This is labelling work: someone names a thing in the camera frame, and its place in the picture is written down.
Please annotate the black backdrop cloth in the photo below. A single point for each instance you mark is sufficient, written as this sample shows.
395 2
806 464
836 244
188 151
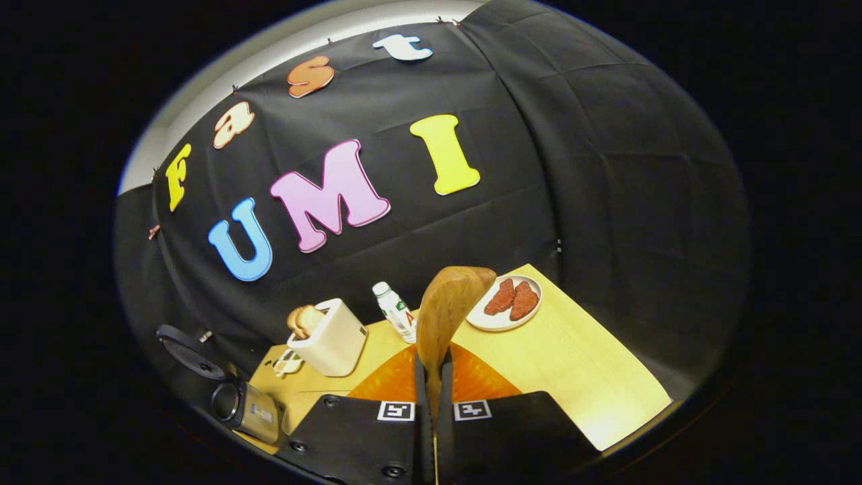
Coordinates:
572 168

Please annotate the white toaster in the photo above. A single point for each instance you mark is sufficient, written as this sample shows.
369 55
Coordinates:
333 343

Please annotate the white seasoning dish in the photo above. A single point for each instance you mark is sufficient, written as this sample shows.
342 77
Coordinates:
288 364

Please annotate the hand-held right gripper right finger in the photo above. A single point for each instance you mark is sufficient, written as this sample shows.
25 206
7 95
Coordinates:
446 438

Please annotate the dark blue rice cooker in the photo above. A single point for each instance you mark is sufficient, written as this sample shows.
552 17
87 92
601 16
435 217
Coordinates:
246 407

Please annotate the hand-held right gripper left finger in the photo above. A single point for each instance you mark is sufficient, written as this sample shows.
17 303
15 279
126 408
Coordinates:
422 431

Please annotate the wooden spoon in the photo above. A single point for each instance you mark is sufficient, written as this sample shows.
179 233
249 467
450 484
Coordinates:
448 310

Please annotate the toasted bread slice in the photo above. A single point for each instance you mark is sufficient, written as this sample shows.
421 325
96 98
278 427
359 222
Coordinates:
311 320
294 321

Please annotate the red meat slice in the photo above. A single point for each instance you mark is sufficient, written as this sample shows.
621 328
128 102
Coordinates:
500 298
525 302

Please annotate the pink cloth clip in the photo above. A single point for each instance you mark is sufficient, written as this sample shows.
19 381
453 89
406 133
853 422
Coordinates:
154 232

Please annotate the white round plate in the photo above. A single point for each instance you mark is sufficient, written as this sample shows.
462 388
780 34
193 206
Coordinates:
488 322

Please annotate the white cloth clip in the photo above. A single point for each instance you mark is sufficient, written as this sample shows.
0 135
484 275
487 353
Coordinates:
205 335

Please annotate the white bottle with green label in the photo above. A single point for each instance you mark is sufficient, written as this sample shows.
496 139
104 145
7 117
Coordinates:
397 313

